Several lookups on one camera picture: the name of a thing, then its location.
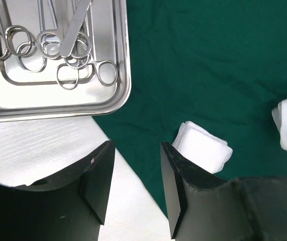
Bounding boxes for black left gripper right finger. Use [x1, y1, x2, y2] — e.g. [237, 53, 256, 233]
[160, 142, 287, 240]

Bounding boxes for dark green surgical drape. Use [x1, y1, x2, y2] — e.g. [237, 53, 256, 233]
[95, 1, 287, 212]

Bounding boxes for steel scalpel handle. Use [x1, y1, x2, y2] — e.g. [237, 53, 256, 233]
[60, 0, 92, 58]

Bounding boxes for steel surgical scissors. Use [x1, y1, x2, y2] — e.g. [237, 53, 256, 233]
[0, 1, 33, 61]

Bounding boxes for steel hemostat forceps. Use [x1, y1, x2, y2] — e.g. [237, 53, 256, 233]
[56, 0, 119, 90]

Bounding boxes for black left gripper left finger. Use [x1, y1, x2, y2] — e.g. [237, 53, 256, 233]
[0, 141, 115, 240]

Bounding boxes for stainless steel instrument tray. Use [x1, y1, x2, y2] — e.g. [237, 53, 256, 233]
[0, 1, 131, 122]

